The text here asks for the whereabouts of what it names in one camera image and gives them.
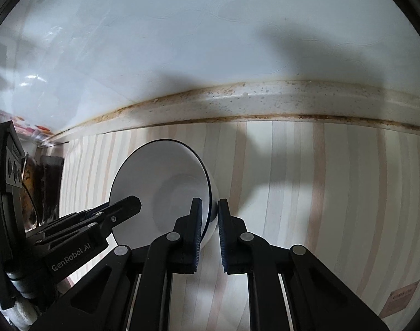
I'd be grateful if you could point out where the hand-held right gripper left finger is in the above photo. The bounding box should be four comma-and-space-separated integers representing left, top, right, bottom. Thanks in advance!
34, 197, 204, 331

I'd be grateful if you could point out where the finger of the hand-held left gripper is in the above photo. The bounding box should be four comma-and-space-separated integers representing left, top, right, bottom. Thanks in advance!
25, 196, 142, 240

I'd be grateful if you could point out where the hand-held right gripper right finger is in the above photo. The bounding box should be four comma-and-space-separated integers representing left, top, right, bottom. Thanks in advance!
217, 198, 390, 331

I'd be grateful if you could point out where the white bowl blue rim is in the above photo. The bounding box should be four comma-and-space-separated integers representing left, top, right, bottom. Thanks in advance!
109, 139, 218, 250

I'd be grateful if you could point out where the striped cat print mat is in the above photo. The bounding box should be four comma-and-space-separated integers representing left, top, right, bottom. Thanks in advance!
41, 117, 420, 331

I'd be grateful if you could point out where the square brown coaster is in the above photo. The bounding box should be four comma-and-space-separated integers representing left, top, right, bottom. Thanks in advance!
378, 280, 420, 318

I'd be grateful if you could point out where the colourful wall sticker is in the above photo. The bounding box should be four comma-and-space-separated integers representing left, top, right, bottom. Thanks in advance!
0, 108, 54, 142

